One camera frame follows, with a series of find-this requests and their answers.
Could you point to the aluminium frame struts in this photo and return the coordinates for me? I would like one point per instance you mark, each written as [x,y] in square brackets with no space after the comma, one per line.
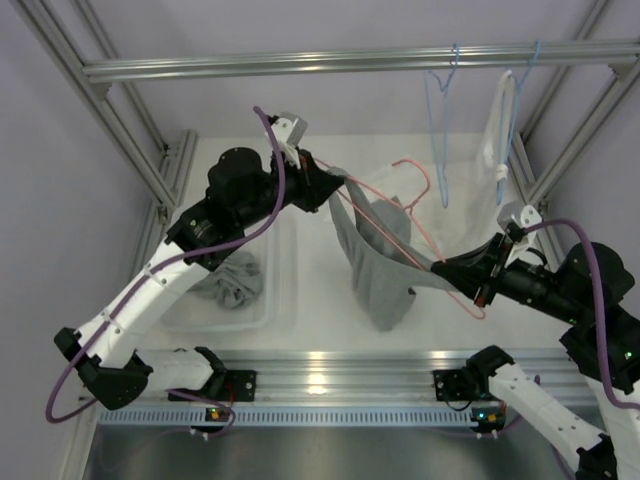
[161,161]
[584,152]

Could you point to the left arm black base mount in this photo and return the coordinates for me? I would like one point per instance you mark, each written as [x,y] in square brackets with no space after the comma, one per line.
[234,386]

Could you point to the white tank top on hanger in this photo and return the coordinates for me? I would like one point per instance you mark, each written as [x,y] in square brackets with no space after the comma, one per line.
[475,198]

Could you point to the grey tank top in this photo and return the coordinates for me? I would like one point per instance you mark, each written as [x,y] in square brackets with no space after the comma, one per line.
[382,279]
[236,283]

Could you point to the aluminium frame right struts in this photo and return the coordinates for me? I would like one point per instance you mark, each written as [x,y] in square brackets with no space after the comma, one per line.
[584,152]

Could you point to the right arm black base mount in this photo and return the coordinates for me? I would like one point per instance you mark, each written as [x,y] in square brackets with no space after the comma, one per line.
[455,385]

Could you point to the blue wire hanger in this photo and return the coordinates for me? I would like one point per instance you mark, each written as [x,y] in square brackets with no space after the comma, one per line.
[437,104]
[502,181]

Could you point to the pink wire hanger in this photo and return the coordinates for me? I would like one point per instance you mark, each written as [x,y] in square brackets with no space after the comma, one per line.
[408,210]

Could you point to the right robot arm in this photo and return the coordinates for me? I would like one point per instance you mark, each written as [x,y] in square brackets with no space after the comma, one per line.
[602,341]

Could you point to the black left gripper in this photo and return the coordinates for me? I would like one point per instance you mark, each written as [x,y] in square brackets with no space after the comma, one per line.
[314,185]

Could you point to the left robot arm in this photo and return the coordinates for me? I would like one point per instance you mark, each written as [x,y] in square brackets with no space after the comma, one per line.
[105,351]

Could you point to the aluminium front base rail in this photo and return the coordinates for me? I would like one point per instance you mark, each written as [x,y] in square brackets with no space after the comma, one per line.
[387,378]

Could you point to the white plastic basket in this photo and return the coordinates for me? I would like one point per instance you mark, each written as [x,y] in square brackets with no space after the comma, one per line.
[193,315]

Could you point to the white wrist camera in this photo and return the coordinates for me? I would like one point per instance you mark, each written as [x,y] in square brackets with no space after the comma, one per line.
[515,218]
[288,129]

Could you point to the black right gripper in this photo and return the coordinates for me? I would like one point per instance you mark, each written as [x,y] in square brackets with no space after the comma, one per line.
[470,270]

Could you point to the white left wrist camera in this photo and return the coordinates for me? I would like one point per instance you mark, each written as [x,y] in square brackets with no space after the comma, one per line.
[288,129]

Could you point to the white garment under pile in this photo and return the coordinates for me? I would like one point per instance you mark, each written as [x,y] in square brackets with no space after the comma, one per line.
[406,182]

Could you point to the slotted grey cable duct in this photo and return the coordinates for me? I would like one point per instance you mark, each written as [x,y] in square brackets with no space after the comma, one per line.
[251,416]

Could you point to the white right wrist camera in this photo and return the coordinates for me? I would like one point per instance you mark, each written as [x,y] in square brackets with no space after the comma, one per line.
[515,218]

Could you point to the aluminium frame left struts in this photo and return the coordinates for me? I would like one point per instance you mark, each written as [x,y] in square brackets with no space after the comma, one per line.
[161,161]

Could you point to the aluminium hanging rail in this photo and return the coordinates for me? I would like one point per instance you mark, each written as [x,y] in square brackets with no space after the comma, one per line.
[569,53]

